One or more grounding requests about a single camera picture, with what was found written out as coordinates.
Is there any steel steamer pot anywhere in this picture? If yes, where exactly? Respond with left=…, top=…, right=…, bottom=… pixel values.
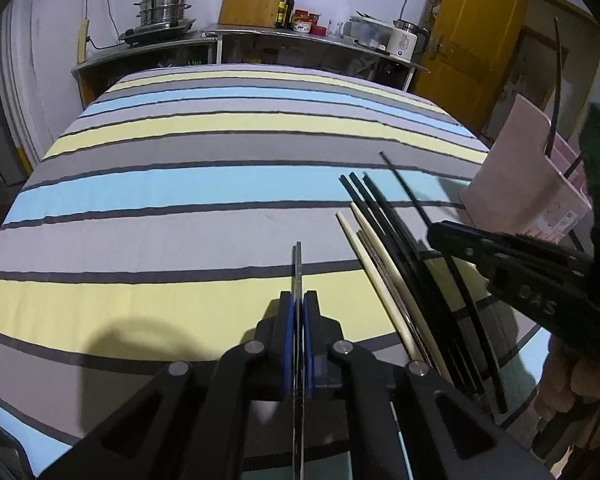
left=134, top=0, right=197, bottom=28

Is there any black induction cooker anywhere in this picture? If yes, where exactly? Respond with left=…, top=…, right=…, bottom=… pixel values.
left=119, top=19, right=197, bottom=46

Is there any grey kitchen appliance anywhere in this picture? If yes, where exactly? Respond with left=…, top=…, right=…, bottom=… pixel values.
left=341, top=10, right=396, bottom=52

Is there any striped tablecloth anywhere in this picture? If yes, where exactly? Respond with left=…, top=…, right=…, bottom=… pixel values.
left=0, top=62, right=556, bottom=480

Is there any person's right hand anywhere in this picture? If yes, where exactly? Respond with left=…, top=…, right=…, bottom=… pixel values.
left=534, top=342, right=600, bottom=422

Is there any yellow wooden door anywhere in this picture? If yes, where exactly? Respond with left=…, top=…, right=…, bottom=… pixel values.
left=411, top=0, right=530, bottom=133

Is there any white electric kettle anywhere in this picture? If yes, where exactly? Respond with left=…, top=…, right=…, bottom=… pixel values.
left=385, top=27, right=422, bottom=58

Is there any wooden rolling pin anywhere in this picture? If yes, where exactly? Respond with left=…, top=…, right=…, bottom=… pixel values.
left=76, top=18, right=91, bottom=64

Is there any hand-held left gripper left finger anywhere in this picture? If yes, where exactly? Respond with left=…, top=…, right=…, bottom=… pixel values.
left=35, top=290, right=296, bottom=480

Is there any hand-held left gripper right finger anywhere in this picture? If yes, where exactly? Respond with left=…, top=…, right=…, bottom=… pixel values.
left=302, top=290, right=556, bottom=480

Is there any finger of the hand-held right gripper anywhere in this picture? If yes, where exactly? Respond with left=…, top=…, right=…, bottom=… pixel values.
left=484, top=259, right=600, bottom=337
left=429, top=220, right=595, bottom=275

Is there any pink utensil basket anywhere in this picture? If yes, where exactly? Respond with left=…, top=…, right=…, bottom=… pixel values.
left=459, top=94, right=593, bottom=243

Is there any stainless steel counter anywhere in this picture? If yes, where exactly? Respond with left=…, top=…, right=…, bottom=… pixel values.
left=71, top=24, right=431, bottom=108

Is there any cream chopstick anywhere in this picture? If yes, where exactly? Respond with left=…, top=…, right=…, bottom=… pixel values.
left=351, top=201, right=452, bottom=378
left=335, top=211, right=421, bottom=363

